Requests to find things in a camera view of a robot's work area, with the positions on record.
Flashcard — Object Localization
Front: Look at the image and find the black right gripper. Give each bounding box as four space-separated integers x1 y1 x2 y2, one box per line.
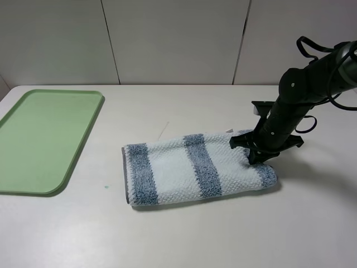
229 111 303 165

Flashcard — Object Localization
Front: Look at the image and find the blue white striped towel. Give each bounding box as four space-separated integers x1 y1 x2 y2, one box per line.
122 130 277 207

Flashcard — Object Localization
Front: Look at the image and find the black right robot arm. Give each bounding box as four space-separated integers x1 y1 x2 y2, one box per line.
229 36 356 164

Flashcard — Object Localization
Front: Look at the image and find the green plastic tray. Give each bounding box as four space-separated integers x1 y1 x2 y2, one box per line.
1 89 105 196

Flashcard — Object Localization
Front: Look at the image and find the white plastic tie upper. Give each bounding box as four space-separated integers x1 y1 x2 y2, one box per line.
157 121 170 141

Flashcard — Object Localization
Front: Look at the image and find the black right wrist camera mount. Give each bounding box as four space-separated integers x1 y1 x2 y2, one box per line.
252 101 274 117

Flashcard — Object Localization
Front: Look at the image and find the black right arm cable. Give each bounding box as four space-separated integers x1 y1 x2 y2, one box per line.
290 36 357 134

